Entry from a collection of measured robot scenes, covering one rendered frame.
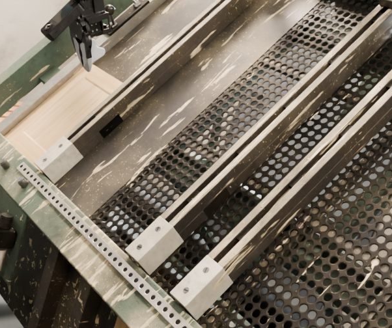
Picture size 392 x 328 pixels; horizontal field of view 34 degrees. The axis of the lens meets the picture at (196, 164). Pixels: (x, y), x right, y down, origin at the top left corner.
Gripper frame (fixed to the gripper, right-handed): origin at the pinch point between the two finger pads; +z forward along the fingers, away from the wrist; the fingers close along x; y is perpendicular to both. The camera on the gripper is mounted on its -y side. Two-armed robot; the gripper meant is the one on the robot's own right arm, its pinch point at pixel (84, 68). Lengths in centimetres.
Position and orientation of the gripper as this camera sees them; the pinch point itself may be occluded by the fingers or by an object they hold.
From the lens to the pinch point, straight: 171.1
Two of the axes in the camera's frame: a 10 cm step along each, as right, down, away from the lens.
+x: -5.9, -4.1, 7.0
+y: 8.1, -3.7, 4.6
